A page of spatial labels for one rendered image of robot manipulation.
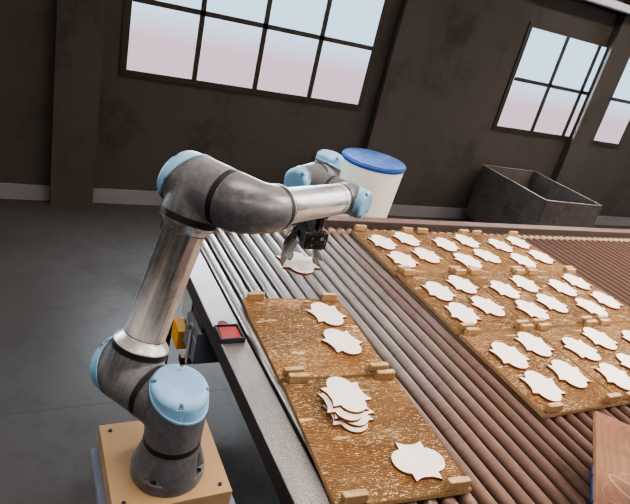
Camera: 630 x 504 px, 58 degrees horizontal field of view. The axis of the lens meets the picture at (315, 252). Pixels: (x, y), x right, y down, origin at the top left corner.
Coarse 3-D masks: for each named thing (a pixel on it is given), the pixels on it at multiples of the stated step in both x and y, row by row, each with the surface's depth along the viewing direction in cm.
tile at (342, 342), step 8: (328, 336) 175; (336, 336) 176; (344, 336) 177; (328, 344) 172; (336, 344) 172; (344, 344) 173; (352, 344) 174; (360, 344) 176; (336, 352) 169; (344, 352) 170; (352, 352) 170; (360, 352) 171
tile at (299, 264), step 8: (280, 256) 169; (296, 256) 171; (304, 256) 173; (288, 264) 165; (296, 264) 166; (304, 264) 167; (312, 264) 169; (296, 272) 162; (304, 272) 163; (312, 272) 165
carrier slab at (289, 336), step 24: (264, 312) 181; (288, 312) 184; (264, 336) 168; (288, 336) 171; (312, 336) 174; (360, 336) 181; (288, 360) 160; (312, 360) 163; (336, 360) 166; (360, 360) 169
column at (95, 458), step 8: (96, 448) 126; (96, 456) 124; (96, 464) 122; (96, 472) 120; (96, 480) 119; (96, 488) 117; (104, 488) 117; (96, 496) 117; (104, 496) 116; (232, 496) 123
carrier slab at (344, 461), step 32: (288, 384) 151; (320, 384) 154; (384, 384) 161; (320, 416) 142; (384, 416) 148; (416, 416) 151; (320, 448) 132; (352, 448) 135; (384, 448) 137; (352, 480) 126; (384, 480) 128
